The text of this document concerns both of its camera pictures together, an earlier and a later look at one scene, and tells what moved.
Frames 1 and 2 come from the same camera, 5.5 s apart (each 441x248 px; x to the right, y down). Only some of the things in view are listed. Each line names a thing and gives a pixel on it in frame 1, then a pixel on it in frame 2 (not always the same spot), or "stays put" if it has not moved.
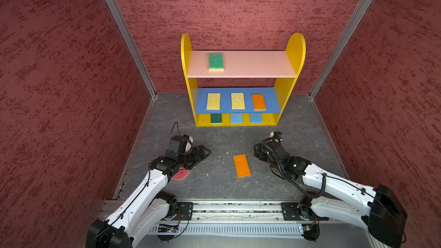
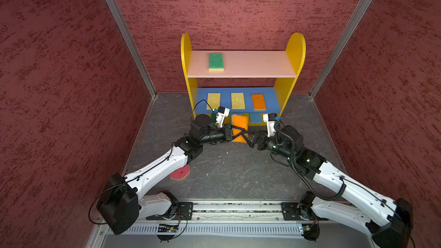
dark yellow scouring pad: (216, 63) stays put
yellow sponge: (213, 101) stays put
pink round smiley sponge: (181, 174) stays put
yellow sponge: (238, 102) stays put
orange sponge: (258, 101) stays put
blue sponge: (255, 117) stays put
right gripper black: (260, 150) to (260, 137)
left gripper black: (197, 158) to (224, 137)
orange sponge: (242, 165) to (242, 121)
